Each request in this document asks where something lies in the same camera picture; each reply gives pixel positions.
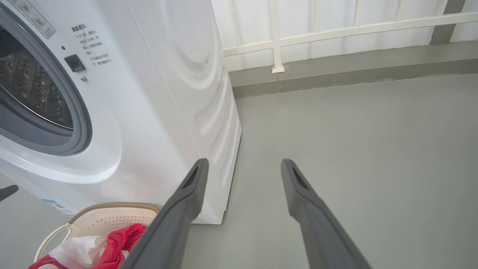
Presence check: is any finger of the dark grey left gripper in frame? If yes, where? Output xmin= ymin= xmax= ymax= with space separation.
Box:
xmin=0 ymin=185 xmax=19 ymax=202

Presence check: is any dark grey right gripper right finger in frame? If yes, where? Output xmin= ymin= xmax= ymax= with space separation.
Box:
xmin=280 ymin=158 xmax=372 ymax=269

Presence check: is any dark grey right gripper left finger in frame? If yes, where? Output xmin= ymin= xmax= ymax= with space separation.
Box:
xmin=120 ymin=158 xmax=209 ymax=269

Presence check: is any red and white garment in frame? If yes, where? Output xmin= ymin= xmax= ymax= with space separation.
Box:
xmin=28 ymin=223 xmax=147 ymax=269

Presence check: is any cream perforated laundry basket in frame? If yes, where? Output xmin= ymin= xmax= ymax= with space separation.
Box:
xmin=34 ymin=202 xmax=162 ymax=269

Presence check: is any white washing machine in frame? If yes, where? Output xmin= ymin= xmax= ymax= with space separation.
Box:
xmin=0 ymin=0 xmax=242 ymax=225

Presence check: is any black door latch socket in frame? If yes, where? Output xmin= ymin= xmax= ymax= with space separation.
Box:
xmin=64 ymin=54 xmax=86 ymax=72

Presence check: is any blue energy label sticker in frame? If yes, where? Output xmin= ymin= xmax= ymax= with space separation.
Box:
xmin=41 ymin=198 xmax=76 ymax=217

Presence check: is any grey warning sticker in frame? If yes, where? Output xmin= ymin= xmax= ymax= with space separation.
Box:
xmin=7 ymin=0 xmax=56 ymax=39

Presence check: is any white metal railing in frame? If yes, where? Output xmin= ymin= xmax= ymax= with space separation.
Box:
xmin=211 ymin=0 xmax=478 ymax=74

